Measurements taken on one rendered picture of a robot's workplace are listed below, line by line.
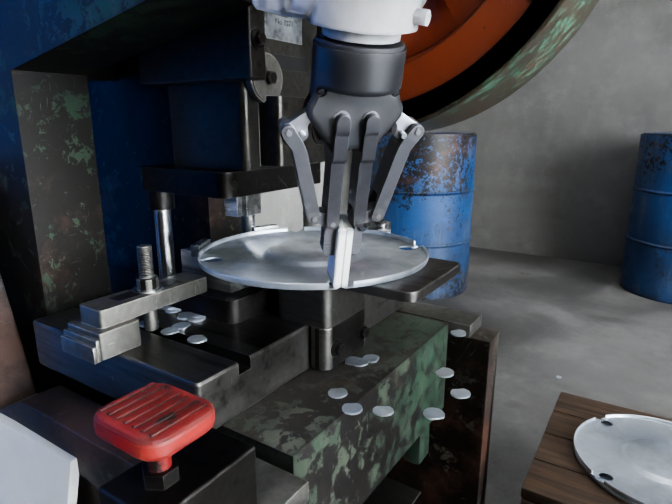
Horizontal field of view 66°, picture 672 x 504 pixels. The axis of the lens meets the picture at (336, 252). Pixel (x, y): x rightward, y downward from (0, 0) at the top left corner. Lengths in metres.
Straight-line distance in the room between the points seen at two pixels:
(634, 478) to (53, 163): 1.02
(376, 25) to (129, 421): 0.32
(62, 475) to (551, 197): 3.58
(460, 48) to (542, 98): 3.01
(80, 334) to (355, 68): 0.39
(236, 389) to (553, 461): 0.68
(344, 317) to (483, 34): 0.50
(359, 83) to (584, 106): 3.49
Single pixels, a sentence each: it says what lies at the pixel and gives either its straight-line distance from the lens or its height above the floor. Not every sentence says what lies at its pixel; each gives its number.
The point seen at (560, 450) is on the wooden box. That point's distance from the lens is 1.11.
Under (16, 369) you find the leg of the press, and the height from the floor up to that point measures 0.63.
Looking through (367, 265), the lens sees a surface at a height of 0.78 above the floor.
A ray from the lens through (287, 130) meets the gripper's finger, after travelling 0.44.
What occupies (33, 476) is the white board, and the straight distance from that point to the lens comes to 0.74.
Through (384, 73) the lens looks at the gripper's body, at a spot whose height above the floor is 0.98.
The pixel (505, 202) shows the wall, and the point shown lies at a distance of 4.00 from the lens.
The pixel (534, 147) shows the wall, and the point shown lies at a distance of 3.92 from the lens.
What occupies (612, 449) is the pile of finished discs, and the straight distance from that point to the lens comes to 1.14.
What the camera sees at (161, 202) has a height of 0.85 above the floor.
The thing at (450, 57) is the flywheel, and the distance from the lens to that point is 0.92.
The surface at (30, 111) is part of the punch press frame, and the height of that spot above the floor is 0.96.
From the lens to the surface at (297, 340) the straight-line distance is 0.63.
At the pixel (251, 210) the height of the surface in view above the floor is 0.83.
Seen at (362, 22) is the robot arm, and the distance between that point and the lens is 0.40.
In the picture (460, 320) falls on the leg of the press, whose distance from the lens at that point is 0.84.
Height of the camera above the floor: 0.95
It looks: 14 degrees down
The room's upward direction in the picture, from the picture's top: straight up
